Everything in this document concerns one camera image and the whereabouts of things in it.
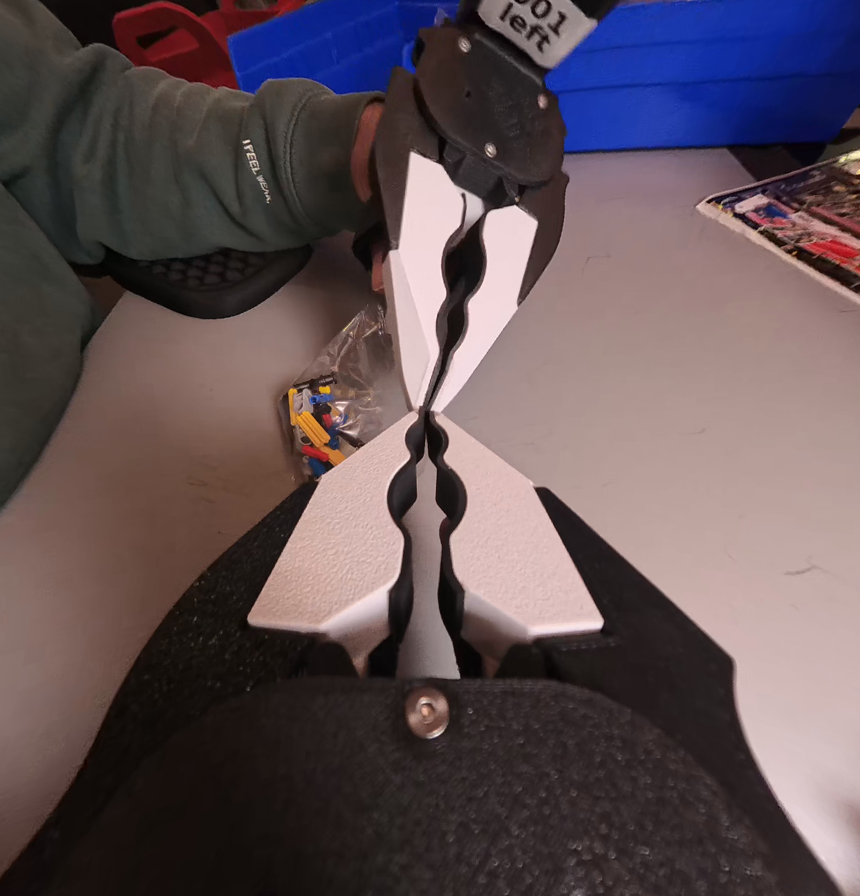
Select person's left hand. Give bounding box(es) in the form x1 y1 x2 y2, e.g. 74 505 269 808
349 102 390 294

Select blue plastic bin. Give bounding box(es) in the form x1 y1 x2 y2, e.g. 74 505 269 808
542 0 860 155
227 0 466 96

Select clear bag of lego pieces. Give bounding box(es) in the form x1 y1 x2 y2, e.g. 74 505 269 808
279 304 404 485

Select lego instruction booklet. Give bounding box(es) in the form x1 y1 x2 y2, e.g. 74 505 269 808
695 145 860 313

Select person's left forearm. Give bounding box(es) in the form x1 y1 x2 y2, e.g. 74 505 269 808
0 0 386 265

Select red felt tote bag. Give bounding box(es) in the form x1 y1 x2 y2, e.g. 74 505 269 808
111 0 306 89

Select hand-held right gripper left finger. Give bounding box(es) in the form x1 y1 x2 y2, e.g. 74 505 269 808
246 412 422 678

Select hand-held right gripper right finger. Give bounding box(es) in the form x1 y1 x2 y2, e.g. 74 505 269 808
428 413 606 678

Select black mesh chair armrest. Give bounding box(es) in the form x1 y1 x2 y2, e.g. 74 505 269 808
71 241 313 321

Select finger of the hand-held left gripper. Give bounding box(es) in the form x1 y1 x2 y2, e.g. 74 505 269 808
383 149 488 408
428 207 540 415

